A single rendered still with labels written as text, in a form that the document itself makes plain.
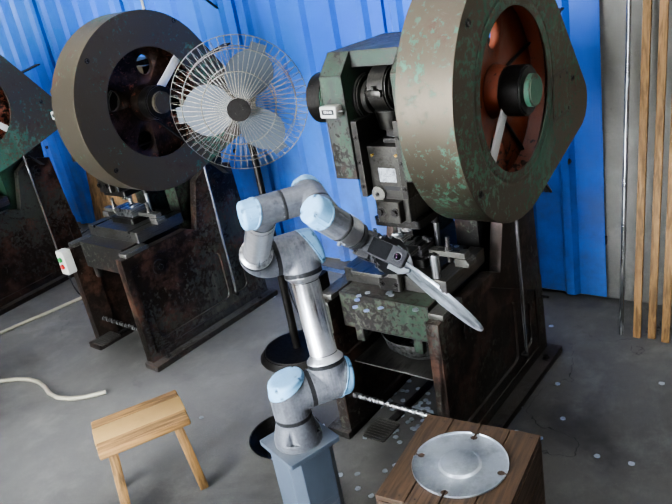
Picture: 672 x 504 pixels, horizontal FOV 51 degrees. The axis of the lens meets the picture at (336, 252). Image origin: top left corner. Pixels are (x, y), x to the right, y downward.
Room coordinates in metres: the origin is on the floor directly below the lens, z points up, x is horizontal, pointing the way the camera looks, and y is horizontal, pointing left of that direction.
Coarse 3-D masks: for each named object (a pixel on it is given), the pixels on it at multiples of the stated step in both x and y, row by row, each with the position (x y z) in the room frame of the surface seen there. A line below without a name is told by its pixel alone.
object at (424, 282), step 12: (408, 264) 1.62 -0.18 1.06; (408, 276) 1.78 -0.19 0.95; (420, 276) 1.60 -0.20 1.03; (432, 288) 1.61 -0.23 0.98; (444, 300) 1.68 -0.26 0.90; (456, 300) 1.52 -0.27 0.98; (456, 312) 1.65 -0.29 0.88; (468, 312) 1.52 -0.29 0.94; (468, 324) 1.66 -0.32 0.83; (480, 324) 1.54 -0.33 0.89
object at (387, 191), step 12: (372, 144) 2.44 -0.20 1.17; (384, 144) 2.41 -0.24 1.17; (372, 156) 2.42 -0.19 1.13; (384, 156) 2.38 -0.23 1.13; (396, 156) 2.34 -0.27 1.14; (372, 168) 2.42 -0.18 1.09; (384, 168) 2.39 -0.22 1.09; (396, 168) 2.35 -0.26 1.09; (372, 180) 2.43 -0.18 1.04; (384, 180) 2.39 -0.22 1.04; (396, 180) 2.36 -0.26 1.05; (372, 192) 2.42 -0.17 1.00; (384, 192) 2.39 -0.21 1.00; (396, 192) 2.36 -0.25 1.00; (384, 204) 2.37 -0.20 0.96; (396, 204) 2.33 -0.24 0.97; (408, 204) 2.34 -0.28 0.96; (420, 204) 2.39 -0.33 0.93; (384, 216) 2.37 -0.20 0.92; (396, 216) 2.33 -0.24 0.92; (408, 216) 2.34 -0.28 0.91
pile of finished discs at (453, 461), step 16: (464, 432) 1.81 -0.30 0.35; (432, 448) 1.77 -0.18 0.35; (448, 448) 1.75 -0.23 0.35; (464, 448) 1.74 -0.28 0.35; (480, 448) 1.73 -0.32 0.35; (496, 448) 1.71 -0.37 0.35; (416, 464) 1.71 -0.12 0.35; (432, 464) 1.70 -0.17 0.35; (448, 464) 1.68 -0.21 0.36; (464, 464) 1.66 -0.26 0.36; (480, 464) 1.65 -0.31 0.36; (496, 464) 1.64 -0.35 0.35; (416, 480) 1.64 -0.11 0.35; (432, 480) 1.63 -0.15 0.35; (448, 480) 1.62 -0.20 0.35; (464, 480) 1.60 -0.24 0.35; (480, 480) 1.59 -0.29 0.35; (496, 480) 1.58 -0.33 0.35; (448, 496) 1.55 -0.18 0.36; (464, 496) 1.53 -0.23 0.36
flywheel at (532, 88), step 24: (504, 24) 2.26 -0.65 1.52; (528, 24) 2.36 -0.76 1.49; (504, 48) 2.25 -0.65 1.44; (528, 48) 2.39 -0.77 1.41; (504, 72) 2.12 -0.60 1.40; (528, 72) 2.11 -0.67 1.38; (480, 96) 2.11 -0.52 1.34; (504, 96) 2.08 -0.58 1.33; (528, 96) 2.06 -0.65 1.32; (504, 120) 2.11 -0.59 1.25; (528, 120) 2.36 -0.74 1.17; (504, 144) 2.21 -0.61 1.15; (528, 144) 2.31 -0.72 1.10; (504, 168) 2.20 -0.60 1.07
